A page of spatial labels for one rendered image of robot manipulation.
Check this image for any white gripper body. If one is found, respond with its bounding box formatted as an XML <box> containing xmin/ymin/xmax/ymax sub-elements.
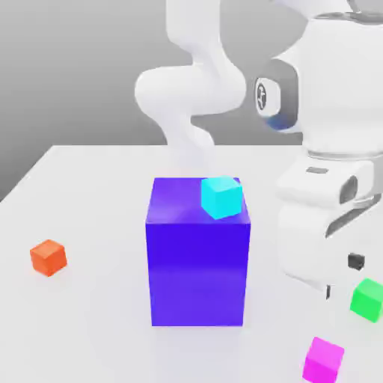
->
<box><xmin>276</xmin><ymin>192</ymin><xmax>383</xmax><ymax>293</ymax></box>

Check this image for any large blue box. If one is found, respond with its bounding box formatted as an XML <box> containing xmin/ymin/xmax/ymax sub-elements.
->
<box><xmin>144</xmin><ymin>177</ymin><xmax>251</xmax><ymax>328</ymax></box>

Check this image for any small magenta cube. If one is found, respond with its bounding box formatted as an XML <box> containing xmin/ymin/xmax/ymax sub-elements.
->
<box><xmin>301</xmin><ymin>336</ymin><xmax>346</xmax><ymax>383</ymax></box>

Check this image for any small orange cube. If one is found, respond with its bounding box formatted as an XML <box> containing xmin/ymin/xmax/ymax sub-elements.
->
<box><xmin>29</xmin><ymin>239</ymin><xmax>69</xmax><ymax>278</ymax></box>

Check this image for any small cyan cube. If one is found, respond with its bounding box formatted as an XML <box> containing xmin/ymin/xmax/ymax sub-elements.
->
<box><xmin>200</xmin><ymin>175</ymin><xmax>244</xmax><ymax>221</ymax></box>

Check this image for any small green cube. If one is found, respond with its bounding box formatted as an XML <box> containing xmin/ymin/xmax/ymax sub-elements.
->
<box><xmin>349</xmin><ymin>277</ymin><xmax>383</xmax><ymax>324</ymax></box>

